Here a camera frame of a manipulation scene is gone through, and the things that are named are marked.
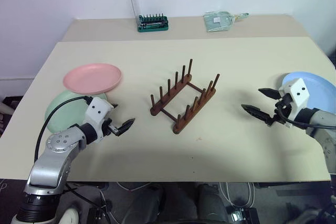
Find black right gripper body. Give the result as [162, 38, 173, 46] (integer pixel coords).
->
[264, 93, 293, 127]

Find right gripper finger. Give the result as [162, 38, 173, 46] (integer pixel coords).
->
[241, 104, 271, 124]
[258, 87, 282, 101]

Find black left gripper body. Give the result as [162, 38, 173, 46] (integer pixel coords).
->
[103, 118, 119, 137]

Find wooden dish rack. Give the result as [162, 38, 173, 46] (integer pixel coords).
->
[150, 58, 221, 135]

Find pink plate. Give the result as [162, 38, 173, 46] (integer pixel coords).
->
[62, 62, 123, 95]

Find blue plate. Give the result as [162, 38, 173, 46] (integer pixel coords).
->
[281, 71, 336, 116]

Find green plate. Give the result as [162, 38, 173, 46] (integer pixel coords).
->
[44, 90, 110, 134]

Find green screwdriver bit set case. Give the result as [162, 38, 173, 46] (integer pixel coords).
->
[129, 0, 170, 33]

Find dark rounded shape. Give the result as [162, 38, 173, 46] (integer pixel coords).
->
[196, 183, 229, 224]

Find black box with connectors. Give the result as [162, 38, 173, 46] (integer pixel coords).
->
[226, 206, 261, 224]

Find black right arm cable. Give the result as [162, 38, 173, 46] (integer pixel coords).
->
[274, 102, 317, 131]

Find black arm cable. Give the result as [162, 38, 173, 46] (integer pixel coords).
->
[34, 96, 91, 163]
[274, 102, 317, 131]

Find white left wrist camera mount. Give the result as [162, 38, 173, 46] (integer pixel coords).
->
[84, 97, 115, 145]

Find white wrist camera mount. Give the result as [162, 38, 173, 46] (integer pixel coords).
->
[278, 78, 311, 123]
[84, 97, 115, 145]

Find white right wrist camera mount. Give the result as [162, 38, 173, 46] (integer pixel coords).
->
[278, 78, 311, 123]

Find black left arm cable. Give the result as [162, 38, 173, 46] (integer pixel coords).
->
[34, 96, 91, 163]

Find white floor cable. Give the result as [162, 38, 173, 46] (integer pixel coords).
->
[219, 182, 257, 209]

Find clear green pouch with strap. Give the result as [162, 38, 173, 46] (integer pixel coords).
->
[203, 10, 250, 34]

